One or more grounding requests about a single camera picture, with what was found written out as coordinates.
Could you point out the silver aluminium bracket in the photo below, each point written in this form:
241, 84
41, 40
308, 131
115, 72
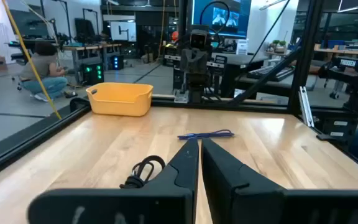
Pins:
305, 105

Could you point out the black desk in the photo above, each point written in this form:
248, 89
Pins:
244, 59

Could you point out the wooden workshop desk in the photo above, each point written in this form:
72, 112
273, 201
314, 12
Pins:
85, 47

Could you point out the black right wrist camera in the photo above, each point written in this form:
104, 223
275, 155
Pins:
198, 39

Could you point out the small potted plant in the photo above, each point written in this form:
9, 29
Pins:
278, 46

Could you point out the black aluminium table frame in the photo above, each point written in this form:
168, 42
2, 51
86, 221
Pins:
304, 62

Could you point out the computer tower with blue lights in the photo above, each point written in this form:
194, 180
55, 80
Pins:
116, 62

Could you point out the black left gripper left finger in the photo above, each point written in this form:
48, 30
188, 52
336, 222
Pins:
166, 202

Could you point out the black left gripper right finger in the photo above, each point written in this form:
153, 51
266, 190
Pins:
244, 202

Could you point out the black keyboard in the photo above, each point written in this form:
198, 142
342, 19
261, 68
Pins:
269, 73

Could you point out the white screen panel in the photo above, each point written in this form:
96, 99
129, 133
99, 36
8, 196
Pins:
123, 31

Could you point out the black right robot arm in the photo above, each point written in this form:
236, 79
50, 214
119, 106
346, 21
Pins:
196, 85

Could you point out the computer tower with green lights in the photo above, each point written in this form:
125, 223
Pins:
92, 74

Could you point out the person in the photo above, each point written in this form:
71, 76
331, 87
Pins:
42, 65

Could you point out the large wall monitor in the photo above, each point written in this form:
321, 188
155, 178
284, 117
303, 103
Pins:
228, 18

